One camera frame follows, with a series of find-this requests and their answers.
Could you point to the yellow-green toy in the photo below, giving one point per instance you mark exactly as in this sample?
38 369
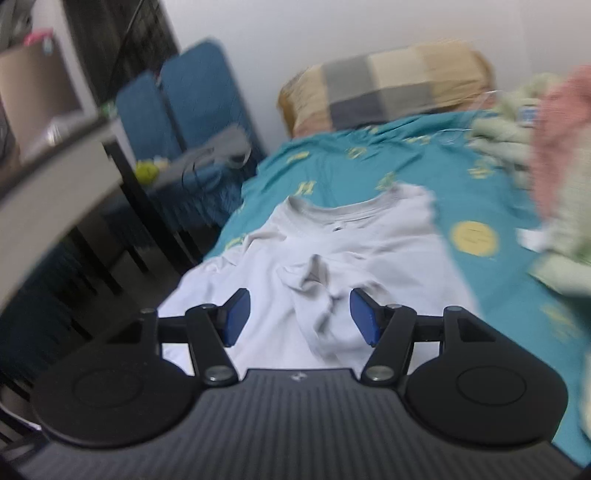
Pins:
147 170

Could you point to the cardboard box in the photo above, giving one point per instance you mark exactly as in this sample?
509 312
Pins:
34 87

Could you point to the grey cloth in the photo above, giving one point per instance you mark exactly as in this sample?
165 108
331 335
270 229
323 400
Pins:
217 147

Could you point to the blue folding chair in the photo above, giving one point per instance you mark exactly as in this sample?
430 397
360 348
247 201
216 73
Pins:
184 115

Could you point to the white t-shirt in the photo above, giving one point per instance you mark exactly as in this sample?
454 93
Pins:
351 249

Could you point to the pile of pastel clothes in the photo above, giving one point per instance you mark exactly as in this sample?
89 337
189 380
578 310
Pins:
549 175

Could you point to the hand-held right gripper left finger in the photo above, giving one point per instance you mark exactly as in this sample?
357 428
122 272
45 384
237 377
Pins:
237 316

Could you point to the white desk with dark legs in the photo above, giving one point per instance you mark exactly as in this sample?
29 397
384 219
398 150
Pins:
51 184

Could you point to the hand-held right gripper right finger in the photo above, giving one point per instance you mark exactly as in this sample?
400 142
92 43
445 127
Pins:
363 318

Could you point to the teal printed bed sheet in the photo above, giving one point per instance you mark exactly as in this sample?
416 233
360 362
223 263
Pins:
498 198

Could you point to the plaid pillow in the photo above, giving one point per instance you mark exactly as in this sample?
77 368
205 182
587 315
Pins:
383 87

